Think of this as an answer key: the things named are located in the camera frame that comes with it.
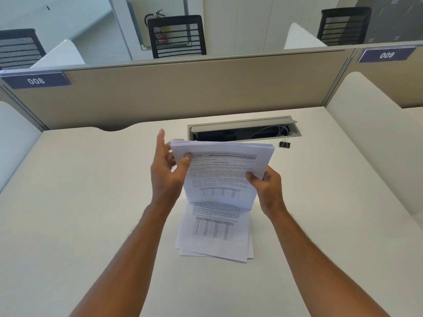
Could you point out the person's right hand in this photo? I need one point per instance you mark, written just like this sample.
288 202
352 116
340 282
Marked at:
269 194

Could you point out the person's left hand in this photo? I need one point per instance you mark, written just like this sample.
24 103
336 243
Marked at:
165 181

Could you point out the person's right thumb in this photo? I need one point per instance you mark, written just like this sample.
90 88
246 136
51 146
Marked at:
252 178

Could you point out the person's left thumb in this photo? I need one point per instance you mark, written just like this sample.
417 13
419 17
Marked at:
185 165

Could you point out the stack of printed paper sheets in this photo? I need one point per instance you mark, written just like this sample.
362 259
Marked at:
221 181

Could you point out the person's left forearm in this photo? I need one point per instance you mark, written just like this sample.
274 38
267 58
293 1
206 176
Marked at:
132 260

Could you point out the person's right forearm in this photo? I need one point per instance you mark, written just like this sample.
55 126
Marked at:
317 260

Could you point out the black binder clip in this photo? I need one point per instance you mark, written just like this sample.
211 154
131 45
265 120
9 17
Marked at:
285 144

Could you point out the pile of printed paper sheets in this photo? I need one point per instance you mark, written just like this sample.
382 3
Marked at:
214 234

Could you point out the beige desk partition panel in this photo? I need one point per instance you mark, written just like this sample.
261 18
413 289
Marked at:
390 79
185 92

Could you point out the black mesh office chair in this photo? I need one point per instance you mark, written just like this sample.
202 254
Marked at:
178 37
19 49
345 26

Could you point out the white side divider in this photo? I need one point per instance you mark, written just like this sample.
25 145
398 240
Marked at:
15 141
59 56
373 135

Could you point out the red fire extinguisher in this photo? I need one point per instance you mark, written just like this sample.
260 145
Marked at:
160 32

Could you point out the blue desk number sign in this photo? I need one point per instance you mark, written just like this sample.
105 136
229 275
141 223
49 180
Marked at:
386 55
35 80

